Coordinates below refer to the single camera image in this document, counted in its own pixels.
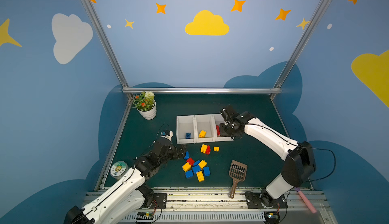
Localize right circuit board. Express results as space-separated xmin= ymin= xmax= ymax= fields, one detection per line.
xmin=264 ymin=212 xmax=280 ymax=224

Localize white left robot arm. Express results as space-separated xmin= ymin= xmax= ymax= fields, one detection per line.
xmin=64 ymin=130 xmax=186 ymax=224

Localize red lego beside yellow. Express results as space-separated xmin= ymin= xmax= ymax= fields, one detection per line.
xmin=205 ymin=146 xmax=211 ymax=155

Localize green plant with flowers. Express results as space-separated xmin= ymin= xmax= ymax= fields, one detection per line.
xmin=133 ymin=91 xmax=156 ymax=112

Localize blue lego brick centre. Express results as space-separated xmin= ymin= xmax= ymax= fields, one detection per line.
xmin=192 ymin=160 xmax=202 ymax=174

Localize yellow large lego brick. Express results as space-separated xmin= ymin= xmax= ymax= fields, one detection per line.
xmin=201 ymin=144 xmax=208 ymax=154

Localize yellow flat lego brick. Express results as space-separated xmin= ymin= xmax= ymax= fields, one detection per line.
xmin=196 ymin=171 xmax=205 ymax=183

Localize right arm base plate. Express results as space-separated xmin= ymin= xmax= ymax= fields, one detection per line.
xmin=245 ymin=191 xmax=288 ymax=209

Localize purple pink spatula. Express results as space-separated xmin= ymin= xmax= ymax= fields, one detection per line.
xmin=294 ymin=187 xmax=318 ymax=213

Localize brown slotted scoop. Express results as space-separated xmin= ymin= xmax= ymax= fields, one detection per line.
xmin=229 ymin=160 xmax=247 ymax=199

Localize left circuit board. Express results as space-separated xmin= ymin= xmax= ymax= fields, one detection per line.
xmin=135 ymin=212 xmax=155 ymax=223

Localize red lego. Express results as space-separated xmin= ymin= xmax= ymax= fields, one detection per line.
xmin=216 ymin=125 xmax=220 ymax=136
xmin=205 ymin=146 xmax=211 ymax=155

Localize blue lego brick left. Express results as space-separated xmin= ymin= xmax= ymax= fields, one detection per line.
xmin=185 ymin=170 xmax=194 ymax=178

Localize white right sorting bin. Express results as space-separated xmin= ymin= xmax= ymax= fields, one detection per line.
xmin=211 ymin=114 xmax=234 ymax=142

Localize white middle sorting bin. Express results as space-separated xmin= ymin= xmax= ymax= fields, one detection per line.
xmin=194 ymin=114 xmax=215 ymax=143

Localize blue lego brick right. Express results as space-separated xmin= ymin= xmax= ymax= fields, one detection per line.
xmin=203 ymin=167 xmax=210 ymax=176

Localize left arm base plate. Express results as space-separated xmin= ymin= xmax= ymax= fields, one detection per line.
xmin=142 ymin=193 xmax=167 ymax=209

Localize circuit board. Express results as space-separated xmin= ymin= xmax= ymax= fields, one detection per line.
xmin=264 ymin=212 xmax=280 ymax=224
xmin=135 ymin=212 xmax=155 ymax=223

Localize aluminium right frame post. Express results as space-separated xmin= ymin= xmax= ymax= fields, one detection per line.
xmin=270 ymin=0 xmax=332 ymax=101

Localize aluminium back frame bar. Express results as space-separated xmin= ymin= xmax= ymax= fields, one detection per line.
xmin=122 ymin=87 xmax=282 ymax=94

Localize aluminium frame post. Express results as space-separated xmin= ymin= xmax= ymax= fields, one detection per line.
xmin=81 ymin=0 xmax=128 ymax=90
xmin=270 ymin=0 xmax=332 ymax=101

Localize round tape roll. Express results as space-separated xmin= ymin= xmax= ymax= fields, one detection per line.
xmin=109 ymin=161 xmax=129 ymax=180

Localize red lego brick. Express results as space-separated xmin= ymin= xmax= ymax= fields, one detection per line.
xmin=186 ymin=158 xmax=195 ymax=166

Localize white flower pot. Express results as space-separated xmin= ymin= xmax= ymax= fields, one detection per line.
xmin=137 ymin=100 xmax=157 ymax=120

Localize aluminium left frame post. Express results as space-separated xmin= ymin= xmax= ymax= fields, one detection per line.
xmin=81 ymin=0 xmax=128 ymax=90

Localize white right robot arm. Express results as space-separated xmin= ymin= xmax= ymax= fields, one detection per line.
xmin=219 ymin=105 xmax=317 ymax=205

